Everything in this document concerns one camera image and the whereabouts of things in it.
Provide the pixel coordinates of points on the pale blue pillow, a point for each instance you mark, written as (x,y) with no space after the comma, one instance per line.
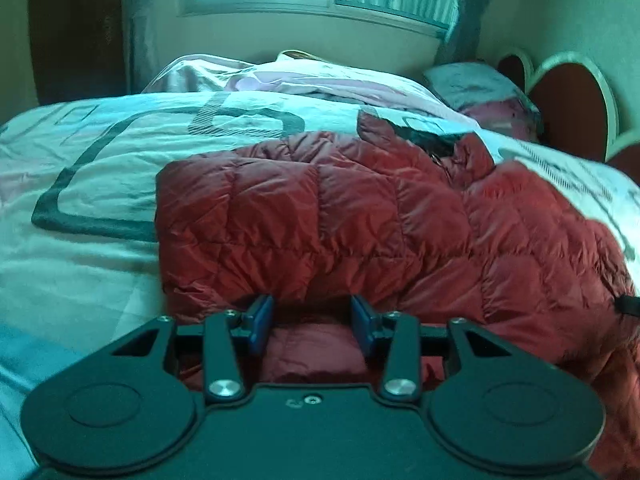
(465,82)

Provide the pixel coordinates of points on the red down jacket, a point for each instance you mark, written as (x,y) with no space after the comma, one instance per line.
(350,220)

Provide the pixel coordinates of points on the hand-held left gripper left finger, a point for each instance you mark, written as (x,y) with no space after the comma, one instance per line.
(262,325)

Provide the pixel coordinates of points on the grey curtain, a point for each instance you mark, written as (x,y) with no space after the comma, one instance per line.
(462,15)
(142,35)

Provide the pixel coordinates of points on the red patterned pillow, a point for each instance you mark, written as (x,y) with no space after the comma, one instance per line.
(505,117)

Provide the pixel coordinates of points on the dark wooden wardrobe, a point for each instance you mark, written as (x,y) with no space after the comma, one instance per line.
(75,35)

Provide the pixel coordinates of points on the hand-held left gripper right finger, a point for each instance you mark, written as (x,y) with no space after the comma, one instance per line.
(363,327)

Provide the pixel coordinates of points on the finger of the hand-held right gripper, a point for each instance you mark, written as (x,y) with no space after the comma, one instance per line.
(629,305)

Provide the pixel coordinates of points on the red heart-shaped headboard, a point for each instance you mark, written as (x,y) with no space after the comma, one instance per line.
(570,100)

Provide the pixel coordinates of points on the folded pink white quilt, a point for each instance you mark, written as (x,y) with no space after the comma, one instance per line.
(280,80)

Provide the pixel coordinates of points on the printed white duvet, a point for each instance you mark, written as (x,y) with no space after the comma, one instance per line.
(90,260)

